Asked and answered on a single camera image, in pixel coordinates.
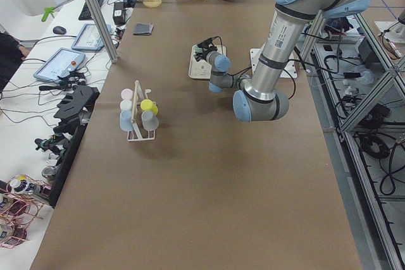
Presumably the white cup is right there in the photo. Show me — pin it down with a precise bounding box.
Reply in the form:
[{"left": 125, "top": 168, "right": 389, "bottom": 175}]
[{"left": 120, "top": 99, "right": 132, "bottom": 111}]

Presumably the yellow cup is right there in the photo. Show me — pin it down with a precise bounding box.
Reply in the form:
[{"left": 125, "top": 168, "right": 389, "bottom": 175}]
[{"left": 140, "top": 99, "right": 158, "bottom": 116}]

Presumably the cream rabbit tray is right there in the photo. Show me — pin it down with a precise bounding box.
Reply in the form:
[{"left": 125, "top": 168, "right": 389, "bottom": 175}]
[{"left": 189, "top": 45, "right": 230, "bottom": 80}]

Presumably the black keyboard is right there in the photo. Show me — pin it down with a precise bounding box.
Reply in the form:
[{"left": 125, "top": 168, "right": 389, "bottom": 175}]
[{"left": 78, "top": 0, "right": 107, "bottom": 21}]

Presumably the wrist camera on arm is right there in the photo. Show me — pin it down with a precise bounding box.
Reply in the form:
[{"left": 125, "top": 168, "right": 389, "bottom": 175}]
[{"left": 197, "top": 37, "right": 214, "bottom": 49}]

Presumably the blue cup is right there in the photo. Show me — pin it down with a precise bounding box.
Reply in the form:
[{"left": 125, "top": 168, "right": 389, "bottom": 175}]
[{"left": 120, "top": 110, "right": 134, "bottom": 132}]

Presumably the black bracket part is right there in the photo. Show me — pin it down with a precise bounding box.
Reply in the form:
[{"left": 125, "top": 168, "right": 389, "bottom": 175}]
[{"left": 54, "top": 85, "right": 100, "bottom": 124}]

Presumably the white wire cup rack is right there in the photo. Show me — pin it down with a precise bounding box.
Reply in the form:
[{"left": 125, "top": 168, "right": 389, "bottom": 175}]
[{"left": 127, "top": 80, "right": 156, "bottom": 142}]

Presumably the folded grey cloth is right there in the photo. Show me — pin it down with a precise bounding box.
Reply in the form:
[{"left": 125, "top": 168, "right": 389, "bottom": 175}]
[{"left": 133, "top": 23, "right": 154, "bottom": 35}]

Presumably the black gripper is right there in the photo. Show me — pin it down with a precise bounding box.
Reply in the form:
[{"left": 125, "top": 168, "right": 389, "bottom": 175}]
[{"left": 194, "top": 51, "right": 215, "bottom": 61}]

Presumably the grey cup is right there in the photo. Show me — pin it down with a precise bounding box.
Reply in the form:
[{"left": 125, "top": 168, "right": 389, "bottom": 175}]
[{"left": 141, "top": 111, "right": 159, "bottom": 132}]

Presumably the pink cup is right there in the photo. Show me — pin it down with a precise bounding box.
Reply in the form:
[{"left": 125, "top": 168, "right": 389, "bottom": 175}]
[{"left": 121, "top": 88, "right": 134, "bottom": 100}]

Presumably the teach pendant tablet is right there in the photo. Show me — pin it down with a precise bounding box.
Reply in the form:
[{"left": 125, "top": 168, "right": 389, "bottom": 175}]
[
  {"left": 71, "top": 23, "right": 104, "bottom": 52},
  {"left": 33, "top": 48, "right": 85, "bottom": 83}
]

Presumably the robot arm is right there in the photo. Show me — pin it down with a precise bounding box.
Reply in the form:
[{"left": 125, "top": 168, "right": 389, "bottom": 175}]
[{"left": 194, "top": 0, "right": 371, "bottom": 121}]

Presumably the far teach pendant tablet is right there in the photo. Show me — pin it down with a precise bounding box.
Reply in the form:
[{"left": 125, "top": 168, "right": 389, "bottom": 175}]
[{"left": 71, "top": 23, "right": 104, "bottom": 52}]

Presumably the green cup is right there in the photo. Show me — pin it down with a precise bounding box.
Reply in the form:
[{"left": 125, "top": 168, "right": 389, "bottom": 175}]
[{"left": 194, "top": 45, "right": 203, "bottom": 54}]

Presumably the black computer mouse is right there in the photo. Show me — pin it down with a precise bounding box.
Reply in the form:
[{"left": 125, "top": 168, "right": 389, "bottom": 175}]
[{"left": 53, "top": 26, "right": 67, "bottom": 35}]

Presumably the aluminium frame post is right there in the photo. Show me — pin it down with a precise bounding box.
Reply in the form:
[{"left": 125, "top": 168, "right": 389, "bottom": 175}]
[{"left": 85, "top": 0, "right": 118, "bottom": 63}]

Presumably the near teach pendant tablet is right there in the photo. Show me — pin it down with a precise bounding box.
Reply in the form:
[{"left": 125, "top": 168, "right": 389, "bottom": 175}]
[{"left": 33, "top": 48, "right": 85, "bottom": 83}]

